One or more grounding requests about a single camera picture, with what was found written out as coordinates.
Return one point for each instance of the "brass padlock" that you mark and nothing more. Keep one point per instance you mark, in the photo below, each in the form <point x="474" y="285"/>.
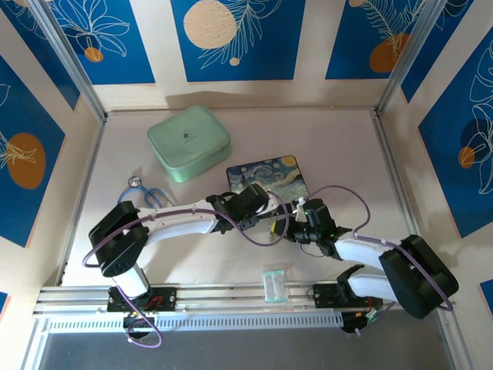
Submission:
<point x="278" y="216"/>

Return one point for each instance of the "starry night print box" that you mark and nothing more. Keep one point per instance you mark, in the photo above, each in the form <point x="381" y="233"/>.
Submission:
<point x="277" y="175"/>

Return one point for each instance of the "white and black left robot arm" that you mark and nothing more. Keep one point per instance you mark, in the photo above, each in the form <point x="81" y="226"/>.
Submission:
<point x="177" y="223"/>

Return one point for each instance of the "clear plastic packet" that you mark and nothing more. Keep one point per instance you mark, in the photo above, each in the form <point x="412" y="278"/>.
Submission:
<point x="274" y="287"/>

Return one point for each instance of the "mint green zip case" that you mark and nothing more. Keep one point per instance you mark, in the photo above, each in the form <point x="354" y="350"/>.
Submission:
<point x="185" y="142"/>

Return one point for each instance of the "blue stethoscope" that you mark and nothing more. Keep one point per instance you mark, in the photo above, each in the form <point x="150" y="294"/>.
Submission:
<point x="127" y="190"/>

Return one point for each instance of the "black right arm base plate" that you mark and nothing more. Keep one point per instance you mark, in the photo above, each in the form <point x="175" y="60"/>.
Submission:
<point x="325" y="296"/>

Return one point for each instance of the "aluminium mounting rail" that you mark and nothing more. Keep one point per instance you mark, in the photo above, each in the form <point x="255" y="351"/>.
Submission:
<point x="231" y="294"/>

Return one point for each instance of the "aluminium table edge rail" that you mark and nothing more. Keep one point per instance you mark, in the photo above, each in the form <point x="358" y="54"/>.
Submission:
<point x="393" y="173"/>
<point x="86" y="181"/>

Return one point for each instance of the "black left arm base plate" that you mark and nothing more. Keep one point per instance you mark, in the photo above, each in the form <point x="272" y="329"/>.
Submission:
<point x="163" y="298"/>

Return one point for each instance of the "blue floral wall panel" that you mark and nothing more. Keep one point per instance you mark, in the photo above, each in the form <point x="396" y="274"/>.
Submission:
<point x="369" y="38"/>
<point x="111" y="42"/>
<point x="239" y="38"/>

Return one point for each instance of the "aluminium frame post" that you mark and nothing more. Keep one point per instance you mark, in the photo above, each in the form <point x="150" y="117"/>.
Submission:
<point x="69" y="58"/>
<point x="406" y="58"/>

